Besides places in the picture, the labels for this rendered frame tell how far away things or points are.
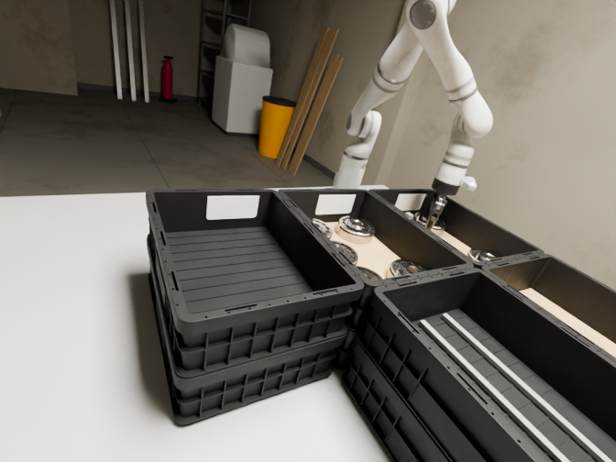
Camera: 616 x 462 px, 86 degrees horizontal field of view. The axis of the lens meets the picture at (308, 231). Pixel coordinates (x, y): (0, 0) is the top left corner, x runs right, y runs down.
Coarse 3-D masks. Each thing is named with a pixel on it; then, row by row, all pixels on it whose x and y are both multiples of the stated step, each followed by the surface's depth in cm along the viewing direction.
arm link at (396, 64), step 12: (408, 24) 83; (408, 36) 84; (396, 48) 86; (408, 48) 85; (420, 48) 85; (384, 60) 89; (396, 60) 87; (408, 60) 87; (384, 72) 90; (396, 72) 88; (408, 72) 89
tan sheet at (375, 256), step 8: (328, 224) 96; (336, 224) 97; (336, 240) 88; (344, 240) 89; (376, 240) 93; (360, 248) 87; (368, 248) 88; (376, 248) 89; (384, 248) 90; (360, 256) 84; (368, 256) 85; (376, 256) 85; (384, 256) 86; (392, 256) 87; (360, 264) 80; (368, 264) 81; (376, 264) 82; (384, 264) 83; (384, 272) 79
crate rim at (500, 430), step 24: (384, 288) 56; (408, 288) 58; (504, 288) 64; (384, 312) 52; (408, 336) 48; (576, 336) 55; (432, 360) 45; (600, 360) 52; (456, 384) 42; (480, 408) 39; (504, 432) 37; (528, 456) 35
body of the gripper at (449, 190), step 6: (432, 186) 99; (438, 186) 96; (444, 186) 95; (450, 186) 95; (456, 186) 95; (438, 192) 99; (444, 192) 96; (450, 192) 96; (456, 192) 97; (438, 198) 97; (444, 198) 96
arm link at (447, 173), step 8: (440, 168) 96; (448, 168) 93; (456, 168) 92; (464, 168) 93; (440, 176) 95; (448, 176) 94; (456, 176) 93; (464, 176) 95; (456, 184) 95; (464, 184) 94; (472, 184) 92
